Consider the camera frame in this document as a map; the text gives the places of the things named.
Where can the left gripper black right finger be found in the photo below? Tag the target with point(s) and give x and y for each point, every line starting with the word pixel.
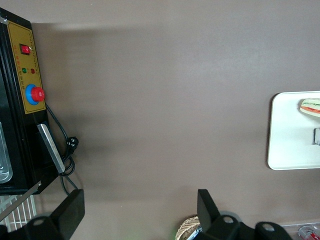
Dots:
pixel 207 210

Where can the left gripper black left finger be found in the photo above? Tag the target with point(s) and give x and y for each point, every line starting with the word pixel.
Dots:
pixel 72 210

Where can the black tray sealing machine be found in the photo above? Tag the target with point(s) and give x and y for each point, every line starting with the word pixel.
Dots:
pixel 25 150

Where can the silver metal tray mould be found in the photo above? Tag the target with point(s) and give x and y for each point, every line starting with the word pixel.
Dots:
pixel 3 160

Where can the cream plastic tray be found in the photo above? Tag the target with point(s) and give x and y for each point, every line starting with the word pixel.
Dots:
pixel 287 137

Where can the light brown wicker basket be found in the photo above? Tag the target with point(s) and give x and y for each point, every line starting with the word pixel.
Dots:
pixel 186 228

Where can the silver metal bar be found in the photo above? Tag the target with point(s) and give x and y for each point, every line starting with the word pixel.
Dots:
pixel 51 147

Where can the red cola bottle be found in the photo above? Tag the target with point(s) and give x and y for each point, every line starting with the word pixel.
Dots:
pixel 308 231

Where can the red emergency stop button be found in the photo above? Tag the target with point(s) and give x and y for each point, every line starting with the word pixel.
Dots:
pixel 37 94

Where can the wrapped triangle sandwich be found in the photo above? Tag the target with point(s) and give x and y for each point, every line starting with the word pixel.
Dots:
pixel 310 108

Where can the red rocker switch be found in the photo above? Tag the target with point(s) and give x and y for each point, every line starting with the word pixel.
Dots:
pixel 25 49

